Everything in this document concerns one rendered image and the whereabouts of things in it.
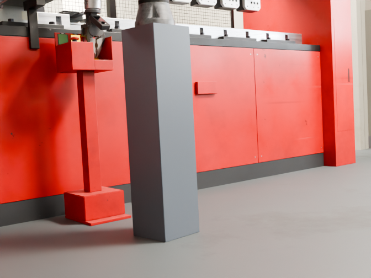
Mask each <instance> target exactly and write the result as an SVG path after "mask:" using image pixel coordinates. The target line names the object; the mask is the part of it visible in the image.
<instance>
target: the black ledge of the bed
mask: <svg viewBox="0 0 371 278"><path fill-rule="evenodd" d="M38 31H39V38H55V36H54V33H72V34H81V30H73V29H56V28H40V27H38ZM104 34H105V38H107V37H110V36H111V37H112V41H122V37H121V33H117V32H108V31H105V33H104ZM0 35H6V36H28V37H29V32H28V26H13V25H0ZM189 38H190V45H201V46H223V47H244V48H256V49H277V50H299V51H320V45H307V44H290V43H280V42H263V41H246V40H229V39H212V38H195V37H189Z"/></svg>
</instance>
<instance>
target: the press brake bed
mask: <svg viewBox="0 0 371 278"><path fill-rule="evenodd" d="M39 47H40V48H39V49H30V48H29V37H28V36H6V35H0V227H3V226H8V225H12V224H17V223H23V222H29V221H35V220H40V219H44V218H50V217H55V216H61V215H65V202H64V192H67V191H74V190H81V189H84V183H83V166H82V150H81V133H80V116H79V107H78V90H77V74H76V73H57V67H56V51H55V38H39ZM112 48H113V67H114V70H112V71H106V72H100V73H95V74H94V78H95V88H96V105H97V122H98V139H99V157H100V174H101V183H102V186H104V187H108V188H114V189H120V190H123V191H124V203H129V202H131V185H130V167H129V149H128V131H127V120H126V102H125V84H124V65H123V47H122V41H112ZM190 59H191V71H192V92H193V114H194V134H195V156H196V168H197V189H198V190H199V189H205V188H210V187H214V186H220V185H225V184H231V183H237V182H241V181H246V180H252V179H258V178H263V177H269V176H273V175H278V174H284V173H290V172H295V171H299V170H305V169H310V168H316V167H322V166H324V139H323V123H322V93H321V62H320V51H299V50H277V49H256V48H244V47H223V46H201V45H190ZM196 82H217V94H196V88H195V83H196Z"/></svg>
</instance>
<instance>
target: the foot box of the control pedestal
mask: <svg viewBox="0 0 371 278"><path fill-rule="evenodd" d="M64 202H65V218H68V219H70V220H74V221H77V222H80V223H84V224H87V225H89V226H95V225H98V224H103V223H108V222H113V221H118V220H124V219H127V218H131V215H127V214H125V204H124V191H123V190H120V189H114V188H108V187H104V186H102V190H101V191H95V192H91V193H90V192H87V191H84V189H81V190H74V191H67V192H64Z"/></svg>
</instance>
